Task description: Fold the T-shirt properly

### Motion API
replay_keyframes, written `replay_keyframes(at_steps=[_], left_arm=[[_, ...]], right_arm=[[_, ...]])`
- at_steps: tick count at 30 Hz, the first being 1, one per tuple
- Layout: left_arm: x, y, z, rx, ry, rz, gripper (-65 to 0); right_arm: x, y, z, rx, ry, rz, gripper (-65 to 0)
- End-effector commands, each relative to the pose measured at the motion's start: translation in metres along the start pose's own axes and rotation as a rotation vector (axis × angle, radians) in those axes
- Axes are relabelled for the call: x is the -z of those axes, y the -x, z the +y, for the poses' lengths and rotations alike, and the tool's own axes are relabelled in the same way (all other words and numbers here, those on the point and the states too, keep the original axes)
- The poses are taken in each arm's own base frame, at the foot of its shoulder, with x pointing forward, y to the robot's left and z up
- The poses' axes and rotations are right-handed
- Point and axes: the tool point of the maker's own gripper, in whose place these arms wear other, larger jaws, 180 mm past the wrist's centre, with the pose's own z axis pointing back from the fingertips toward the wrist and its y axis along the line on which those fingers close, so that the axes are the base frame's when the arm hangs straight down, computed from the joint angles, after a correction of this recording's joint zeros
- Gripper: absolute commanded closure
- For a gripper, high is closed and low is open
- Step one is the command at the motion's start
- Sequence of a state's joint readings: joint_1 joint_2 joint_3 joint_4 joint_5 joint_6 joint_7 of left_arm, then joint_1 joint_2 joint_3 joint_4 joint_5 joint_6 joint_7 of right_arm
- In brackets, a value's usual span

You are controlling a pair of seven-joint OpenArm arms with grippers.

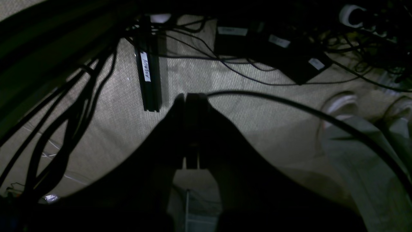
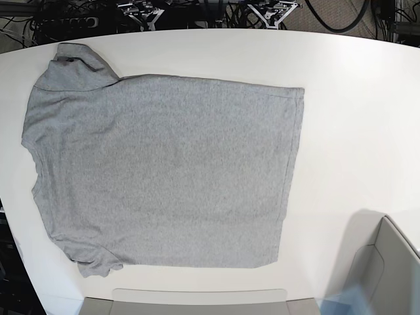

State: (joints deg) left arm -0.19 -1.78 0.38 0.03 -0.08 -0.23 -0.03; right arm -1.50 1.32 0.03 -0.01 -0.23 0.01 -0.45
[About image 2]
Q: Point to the grey T-shirt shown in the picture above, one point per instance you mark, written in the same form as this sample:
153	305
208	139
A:
159	169

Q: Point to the blue translucent object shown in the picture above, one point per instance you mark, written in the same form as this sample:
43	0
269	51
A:
349	301

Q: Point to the grey tray bottom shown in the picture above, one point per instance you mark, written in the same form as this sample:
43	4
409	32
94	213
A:
130	301

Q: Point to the grey bin right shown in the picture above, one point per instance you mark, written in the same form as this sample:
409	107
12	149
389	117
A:
386	274

